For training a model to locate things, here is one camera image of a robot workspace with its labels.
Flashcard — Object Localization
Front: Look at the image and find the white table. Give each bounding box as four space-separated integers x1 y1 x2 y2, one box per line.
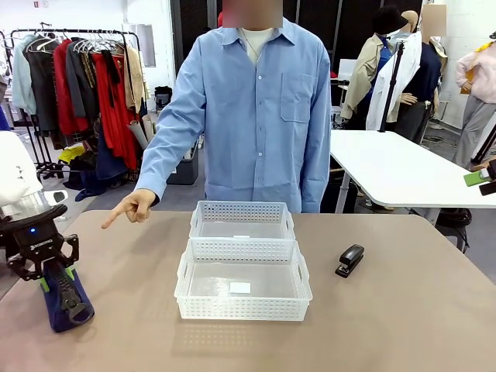
329 129 496 210

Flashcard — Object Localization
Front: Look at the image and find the person's right forearm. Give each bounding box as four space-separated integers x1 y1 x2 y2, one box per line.
134 127 183 206

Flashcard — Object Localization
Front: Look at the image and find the dark blue denim garment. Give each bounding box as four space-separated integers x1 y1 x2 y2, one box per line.
95 131 129 181

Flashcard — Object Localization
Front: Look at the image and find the red dress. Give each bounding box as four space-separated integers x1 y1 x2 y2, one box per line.
91 52 140 171

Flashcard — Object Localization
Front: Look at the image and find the person in blue shirt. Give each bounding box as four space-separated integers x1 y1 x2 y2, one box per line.
139 0 332 214

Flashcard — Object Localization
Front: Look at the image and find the red jacket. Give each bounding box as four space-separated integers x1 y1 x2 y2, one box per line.
53 38 93 136

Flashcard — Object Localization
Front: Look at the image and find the grey storage bin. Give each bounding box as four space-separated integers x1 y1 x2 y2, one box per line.
166 149 201 185

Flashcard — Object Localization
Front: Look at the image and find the black metal clothes rack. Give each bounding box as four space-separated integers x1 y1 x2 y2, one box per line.
0 29 143 195

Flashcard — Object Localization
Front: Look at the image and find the black stapler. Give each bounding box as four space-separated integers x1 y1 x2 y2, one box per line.
334 243 366 278

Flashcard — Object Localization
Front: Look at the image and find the black scarf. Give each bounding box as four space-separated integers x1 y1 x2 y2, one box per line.
102 50 122 109

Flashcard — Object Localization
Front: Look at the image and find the grey paper roll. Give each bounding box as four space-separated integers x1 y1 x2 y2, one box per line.
129 119 151 150

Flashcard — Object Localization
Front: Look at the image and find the beige garment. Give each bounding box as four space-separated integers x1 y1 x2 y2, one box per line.
123 46 151 114

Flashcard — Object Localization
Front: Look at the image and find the pale blue sweater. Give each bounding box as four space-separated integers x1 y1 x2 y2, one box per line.
11 34 38 116

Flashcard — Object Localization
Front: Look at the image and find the black tripod pole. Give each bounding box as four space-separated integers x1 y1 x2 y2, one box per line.
378 40 407 134

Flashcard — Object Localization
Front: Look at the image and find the black hat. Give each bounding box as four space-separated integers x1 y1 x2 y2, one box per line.
372 5 408 38

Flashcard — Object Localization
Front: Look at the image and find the dark grey coat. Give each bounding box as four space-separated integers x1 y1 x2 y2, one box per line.
25 42 60 133

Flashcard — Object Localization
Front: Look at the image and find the black backpack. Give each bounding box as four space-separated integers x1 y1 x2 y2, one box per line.
436 208 473 253

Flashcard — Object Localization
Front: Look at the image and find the grey jacket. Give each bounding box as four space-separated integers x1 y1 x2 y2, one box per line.
65 40 102 119

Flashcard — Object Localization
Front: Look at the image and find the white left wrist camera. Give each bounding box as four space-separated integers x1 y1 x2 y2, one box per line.
41 189 70 205

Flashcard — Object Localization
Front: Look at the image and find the person's right hand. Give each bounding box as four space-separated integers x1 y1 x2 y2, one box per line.
101 189 155 230

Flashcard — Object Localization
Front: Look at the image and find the yellow garment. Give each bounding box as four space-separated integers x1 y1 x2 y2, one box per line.
57 146 85 164

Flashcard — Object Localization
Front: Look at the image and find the navy CAMPUS pencil pouch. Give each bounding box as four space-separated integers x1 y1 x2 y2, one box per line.
38 259 96 333

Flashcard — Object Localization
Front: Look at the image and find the mannequin in white shirt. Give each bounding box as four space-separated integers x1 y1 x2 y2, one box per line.
366 10 424 132

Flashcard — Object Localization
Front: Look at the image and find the person's left forearm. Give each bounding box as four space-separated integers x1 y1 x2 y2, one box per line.
300 146 332 214

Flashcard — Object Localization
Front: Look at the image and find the mannequin in beige coat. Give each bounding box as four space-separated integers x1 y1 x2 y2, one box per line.
340 33 392 131

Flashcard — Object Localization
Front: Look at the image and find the grey wall cabinet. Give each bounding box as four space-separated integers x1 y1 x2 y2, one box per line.
131 22 157 67

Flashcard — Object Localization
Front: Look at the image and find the white perforated plastic basket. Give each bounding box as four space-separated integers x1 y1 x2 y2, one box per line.
188 200 296 243
173 237 313 322

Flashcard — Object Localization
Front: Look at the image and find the person in pink sweater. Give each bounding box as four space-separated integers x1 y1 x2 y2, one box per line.
453 33 496 171

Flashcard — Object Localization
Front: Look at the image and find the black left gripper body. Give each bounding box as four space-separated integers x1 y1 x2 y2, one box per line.
0 204 69 269

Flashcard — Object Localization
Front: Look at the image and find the black bag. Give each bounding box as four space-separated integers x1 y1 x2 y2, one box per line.
154 85 174 114

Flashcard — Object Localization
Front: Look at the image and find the figure in navy top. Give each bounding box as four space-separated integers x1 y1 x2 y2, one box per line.
394 3 447 145

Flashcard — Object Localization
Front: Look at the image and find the grey table leg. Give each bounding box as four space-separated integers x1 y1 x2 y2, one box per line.
335 170 350 214

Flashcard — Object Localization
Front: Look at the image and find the white board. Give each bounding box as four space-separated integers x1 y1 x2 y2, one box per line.
339 58 360 81

